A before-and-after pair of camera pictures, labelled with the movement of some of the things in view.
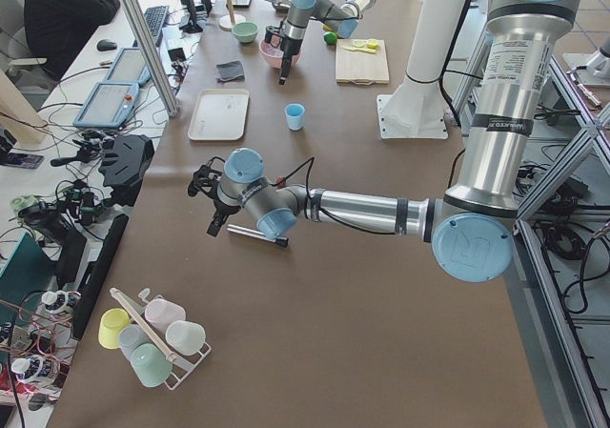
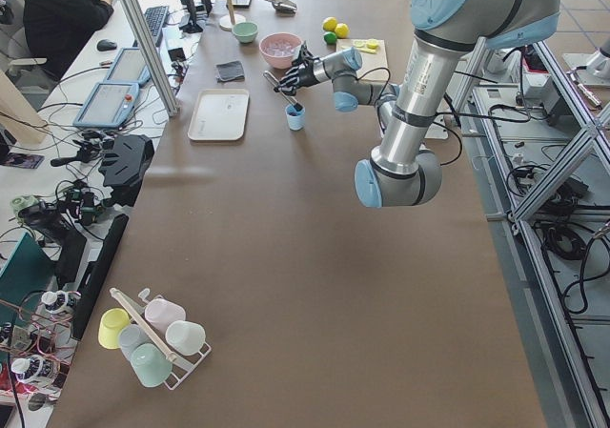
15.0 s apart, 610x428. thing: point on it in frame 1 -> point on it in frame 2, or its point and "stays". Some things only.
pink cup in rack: (162, 313) stays
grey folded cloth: (231, 71) stays
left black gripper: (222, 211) -> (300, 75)
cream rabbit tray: (220, 114) stays
